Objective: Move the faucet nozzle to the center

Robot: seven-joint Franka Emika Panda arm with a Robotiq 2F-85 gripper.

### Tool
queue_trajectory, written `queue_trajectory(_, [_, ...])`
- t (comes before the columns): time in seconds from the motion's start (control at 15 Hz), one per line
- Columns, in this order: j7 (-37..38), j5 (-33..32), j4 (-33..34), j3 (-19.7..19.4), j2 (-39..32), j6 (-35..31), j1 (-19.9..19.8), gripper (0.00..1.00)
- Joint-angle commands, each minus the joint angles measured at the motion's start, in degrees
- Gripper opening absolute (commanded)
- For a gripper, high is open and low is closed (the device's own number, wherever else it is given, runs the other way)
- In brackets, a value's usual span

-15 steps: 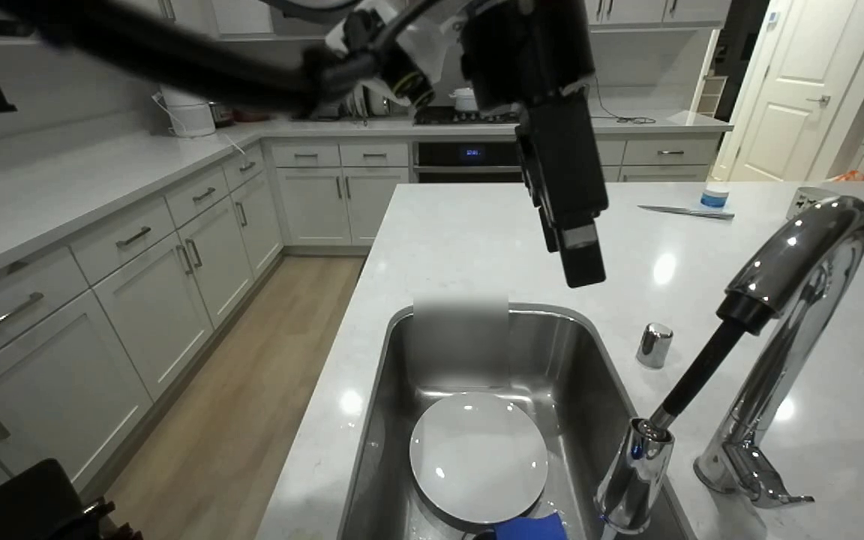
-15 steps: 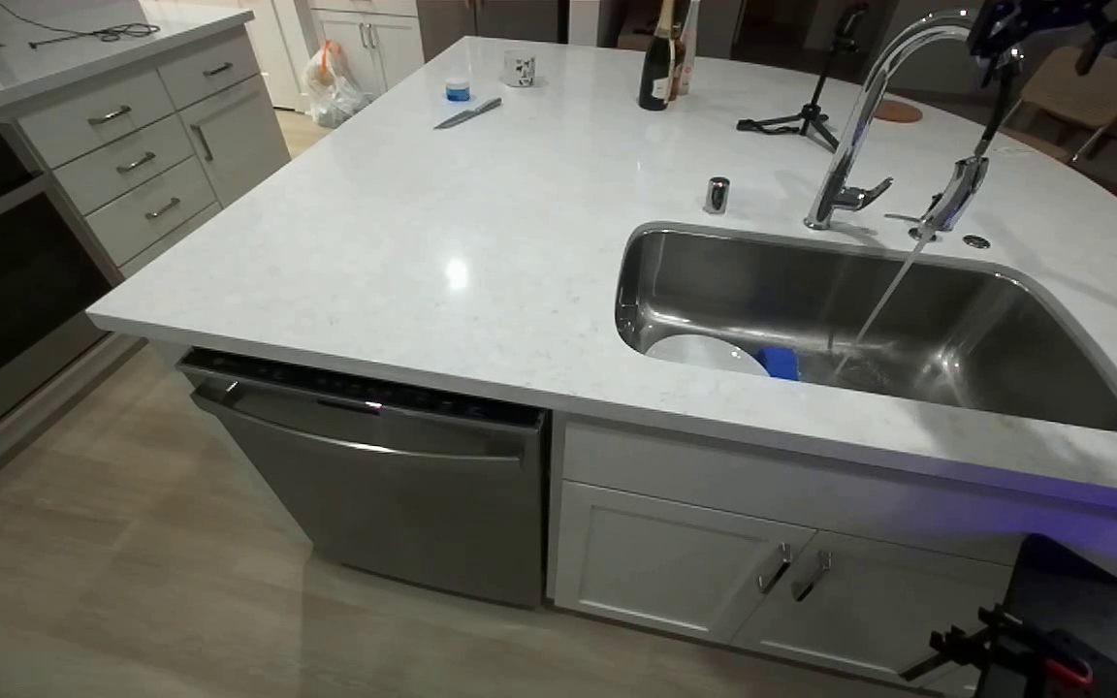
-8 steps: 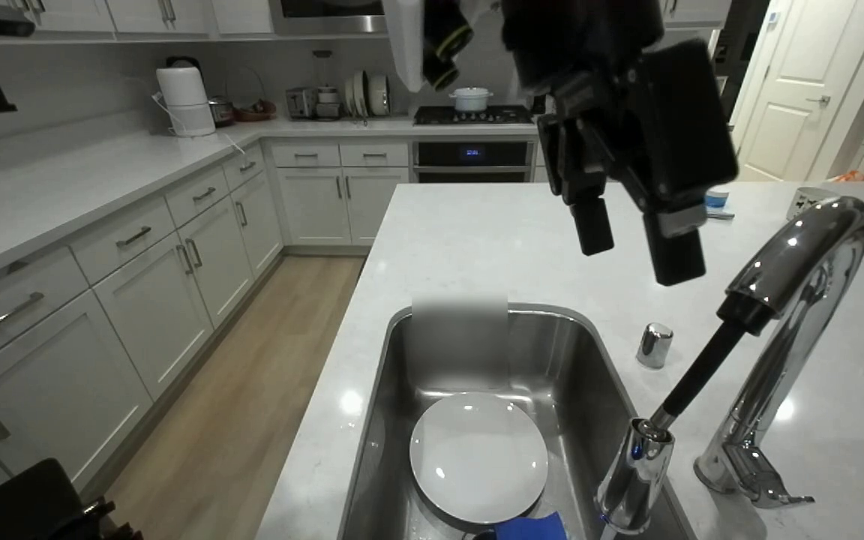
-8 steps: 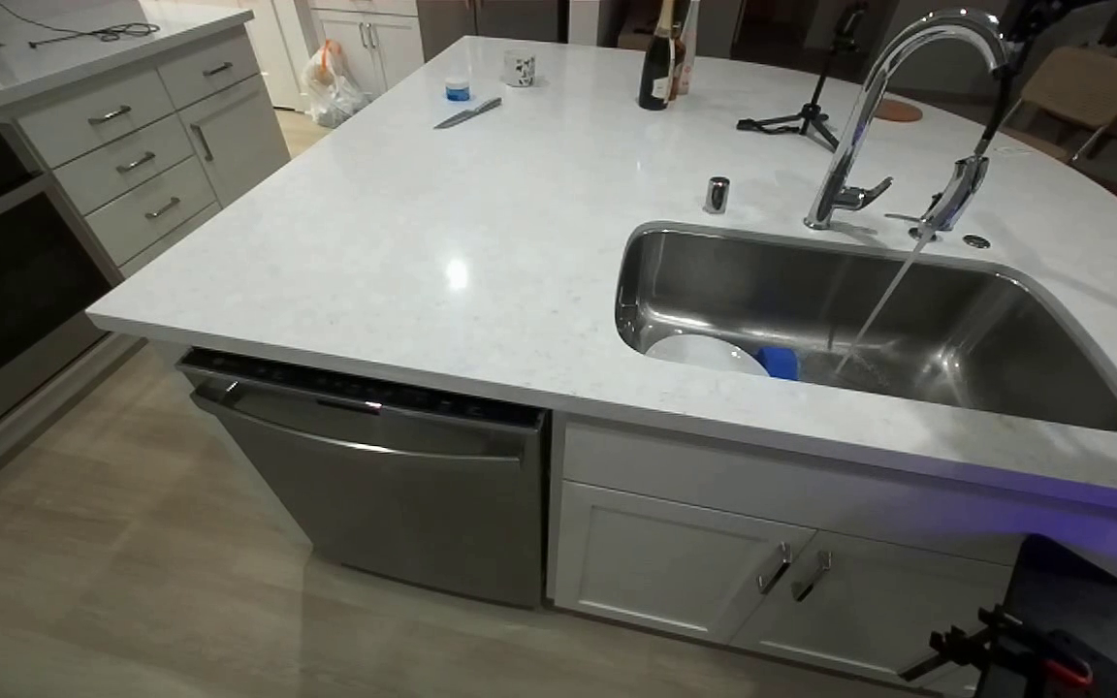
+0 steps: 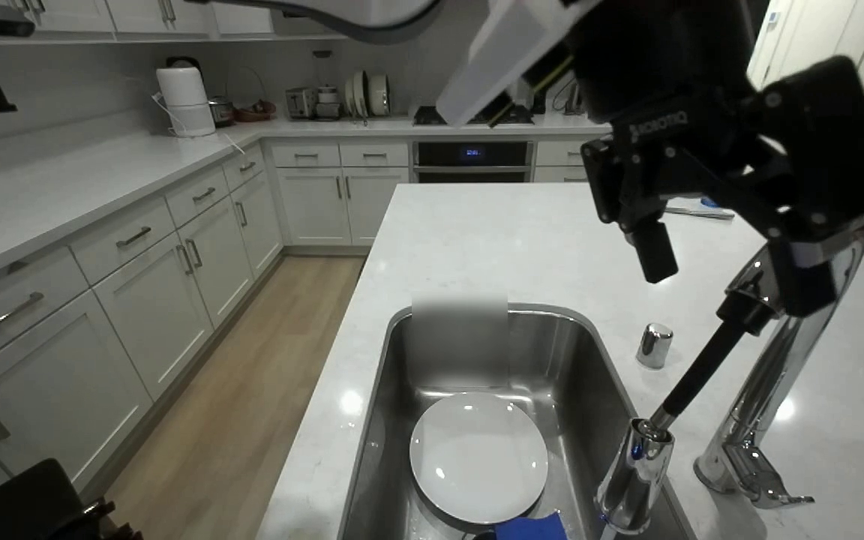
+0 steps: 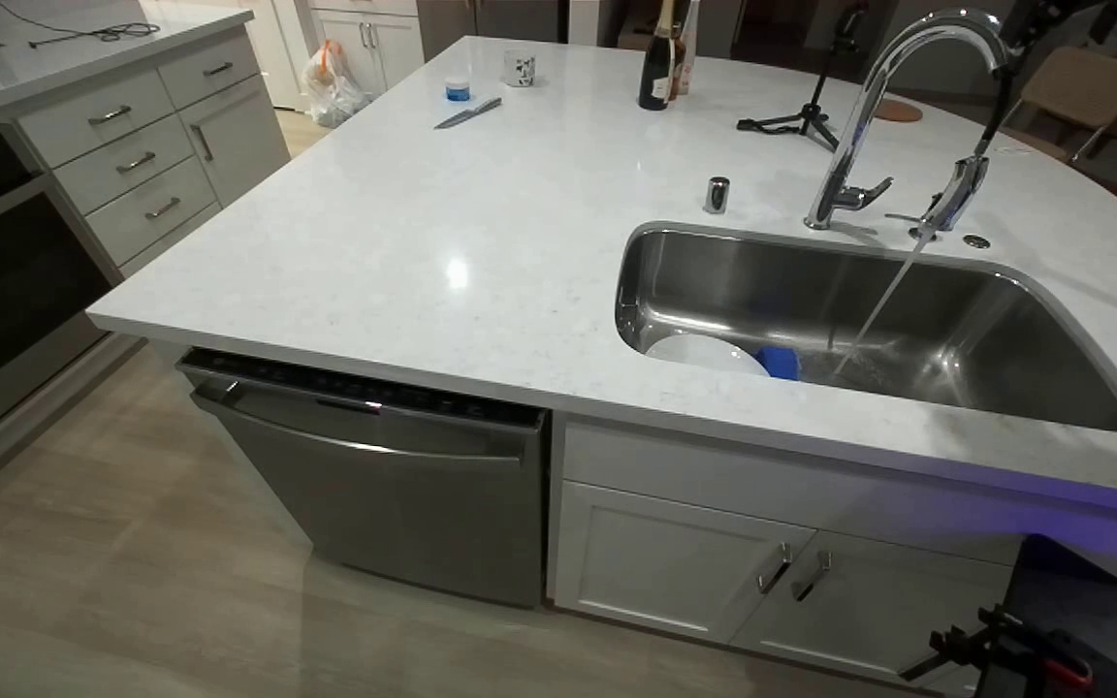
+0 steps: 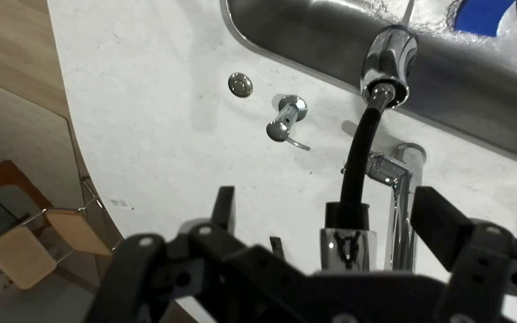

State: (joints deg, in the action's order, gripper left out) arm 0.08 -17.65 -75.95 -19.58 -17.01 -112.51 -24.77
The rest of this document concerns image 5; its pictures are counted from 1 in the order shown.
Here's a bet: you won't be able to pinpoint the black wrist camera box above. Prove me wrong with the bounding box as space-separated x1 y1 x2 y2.
760 55 864 250

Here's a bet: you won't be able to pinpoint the stainless steel sink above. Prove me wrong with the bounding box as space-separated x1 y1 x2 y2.
337 301 700 540

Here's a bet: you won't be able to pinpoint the white round plate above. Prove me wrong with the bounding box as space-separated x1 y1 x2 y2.
408 390 553 531

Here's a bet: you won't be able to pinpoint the white upright plate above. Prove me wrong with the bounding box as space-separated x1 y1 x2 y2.
366 69 393 121
343 69 368 121

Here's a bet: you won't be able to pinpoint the white cabinet drawer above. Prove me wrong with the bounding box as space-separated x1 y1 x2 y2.
535 137 592 168
70 191 178 284
0 244 90 385
163 162 233 227
220 144 268 191
268 141 343 172
339 137 411 172
535 164 588 187

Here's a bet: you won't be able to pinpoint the chrome cylinder cap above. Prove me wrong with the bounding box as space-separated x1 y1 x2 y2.
636 321 679 371

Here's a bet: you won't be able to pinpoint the knife with blue blade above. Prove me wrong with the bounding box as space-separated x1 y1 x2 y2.
665 194 740 222

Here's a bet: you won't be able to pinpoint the black built-in oven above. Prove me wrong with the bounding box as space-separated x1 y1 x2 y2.
408 137 535 187

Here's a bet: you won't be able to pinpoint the metal pot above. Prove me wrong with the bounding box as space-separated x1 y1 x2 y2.
313 83 344 122
285 83 315 122

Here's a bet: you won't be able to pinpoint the reddish countertop items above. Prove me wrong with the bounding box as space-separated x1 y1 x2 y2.
233 99 276 125

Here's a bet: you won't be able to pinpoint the white wall cabinet door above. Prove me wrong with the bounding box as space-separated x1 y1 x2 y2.
23 0 117 40
105 0 215 40
214 0 276 40

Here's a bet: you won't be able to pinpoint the dark bowl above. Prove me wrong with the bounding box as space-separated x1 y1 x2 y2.
205 95 238 128

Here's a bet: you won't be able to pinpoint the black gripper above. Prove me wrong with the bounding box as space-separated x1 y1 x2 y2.
578 86 860 321

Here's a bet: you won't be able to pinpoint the blue sponge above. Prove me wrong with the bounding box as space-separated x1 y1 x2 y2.
488 508 570 540

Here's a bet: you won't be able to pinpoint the black equipment box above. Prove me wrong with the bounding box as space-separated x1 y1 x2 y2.
0 455 117 540

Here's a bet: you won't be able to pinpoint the chrome arched faucet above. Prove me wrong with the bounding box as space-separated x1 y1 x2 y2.
694 213 864 510

